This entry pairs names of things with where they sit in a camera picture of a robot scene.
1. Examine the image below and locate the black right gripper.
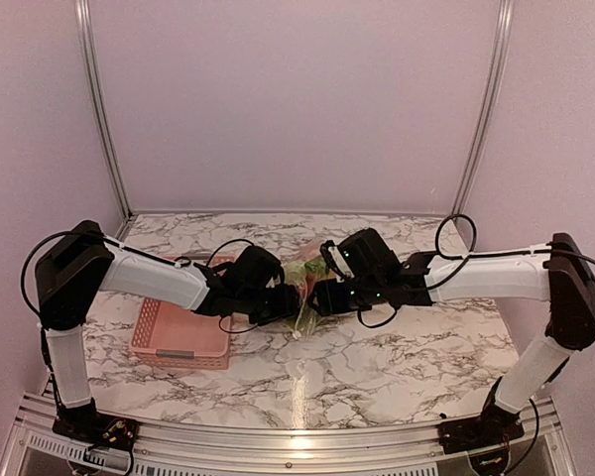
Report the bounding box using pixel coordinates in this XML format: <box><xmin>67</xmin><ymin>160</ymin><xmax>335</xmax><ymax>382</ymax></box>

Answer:
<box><xmin>307</xmin><ymin>274</ymin><xmax>387</xmax><ymax>316</ymax></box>

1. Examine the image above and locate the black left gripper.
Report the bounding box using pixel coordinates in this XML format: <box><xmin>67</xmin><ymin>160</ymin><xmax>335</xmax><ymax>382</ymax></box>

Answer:
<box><xmin>237</xmin><ymin>283</ymin><xmax>307</xmax><ymax>326</ymax></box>

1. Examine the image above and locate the clear zip top bag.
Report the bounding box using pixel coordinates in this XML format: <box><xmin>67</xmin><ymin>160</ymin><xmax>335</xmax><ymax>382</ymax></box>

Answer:
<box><xmin>284</xmin><ymin>239</ymin><xmax>333</xmax><ymax>340</ymax></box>

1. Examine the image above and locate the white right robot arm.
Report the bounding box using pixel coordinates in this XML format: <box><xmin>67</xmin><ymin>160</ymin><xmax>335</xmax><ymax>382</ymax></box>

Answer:
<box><xmin>307</xmin><ymin>228</ymin><xmax>595</xmax><ymax>454</ymax></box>

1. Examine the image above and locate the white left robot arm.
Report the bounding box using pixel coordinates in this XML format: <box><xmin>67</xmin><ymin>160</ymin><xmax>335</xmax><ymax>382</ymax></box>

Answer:
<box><xmin>23</xmin><ymin>220</ymin><xmax>300</xmax><ymax>448</ymax></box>

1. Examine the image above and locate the pink perforated plastic basket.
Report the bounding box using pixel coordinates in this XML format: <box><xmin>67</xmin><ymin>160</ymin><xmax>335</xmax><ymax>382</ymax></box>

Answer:
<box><xmin>129</xmin><ymin>255</ymin><xmax>237</xmax><ymax>371</ymax></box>

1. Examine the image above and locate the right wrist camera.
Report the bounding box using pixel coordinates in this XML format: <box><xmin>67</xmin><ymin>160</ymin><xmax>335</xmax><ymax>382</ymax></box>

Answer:
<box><xmin>319</xmin><ymin>240</ymin><xmax>350</xmax><ymax>281</ymax></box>

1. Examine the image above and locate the right aluminium frame post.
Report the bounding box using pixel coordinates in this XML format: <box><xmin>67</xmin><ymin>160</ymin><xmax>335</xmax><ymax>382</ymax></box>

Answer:
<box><xmin>451</xmin><ymin>0</ymin><xmax>515</xmax><ymax>213</ymax></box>

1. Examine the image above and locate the aluminium frame post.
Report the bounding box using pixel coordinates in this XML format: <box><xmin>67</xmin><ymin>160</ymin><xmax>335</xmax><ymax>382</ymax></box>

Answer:
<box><xmin>451</xmin><ymin>0</ymin><xmax>515</xmax><ymax>213</ymax></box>
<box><xmin>75</xmin><ymin>0</ymin><xmax>133</xmax><ymax>220</ymax></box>

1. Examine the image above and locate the aluminium front rail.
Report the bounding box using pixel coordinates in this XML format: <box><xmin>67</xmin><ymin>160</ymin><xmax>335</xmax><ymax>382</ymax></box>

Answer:
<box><xmin>0</xmin><ymin>389</ymin><xmax>581</xmax><ymax>476</ymax></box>

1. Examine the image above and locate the left aluminium frame post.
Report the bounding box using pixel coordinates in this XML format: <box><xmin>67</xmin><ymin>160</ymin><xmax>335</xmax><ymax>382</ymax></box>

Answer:
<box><xmin>75</xmin><ymin>0</ymin><xmax>133</xmax><ymax>220</ymax></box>

